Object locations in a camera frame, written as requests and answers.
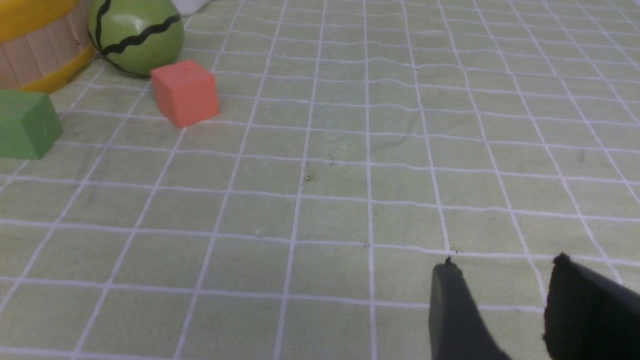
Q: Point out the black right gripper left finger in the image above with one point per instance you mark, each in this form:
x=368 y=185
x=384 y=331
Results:
x=456 y=327

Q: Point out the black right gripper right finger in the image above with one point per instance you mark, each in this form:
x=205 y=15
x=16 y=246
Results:
x=589 y=316

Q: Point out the bamboo steamer basket yellow rim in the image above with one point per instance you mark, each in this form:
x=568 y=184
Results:
x=44 y=44

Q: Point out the orange-red foam cube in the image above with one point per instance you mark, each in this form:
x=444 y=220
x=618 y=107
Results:
x=185 y=93

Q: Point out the green toy watermelon ball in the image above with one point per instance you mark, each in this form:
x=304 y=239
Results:
x=136 y=36

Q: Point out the green foam block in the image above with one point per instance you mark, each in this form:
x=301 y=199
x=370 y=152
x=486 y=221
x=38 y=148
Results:
x=29 y=124

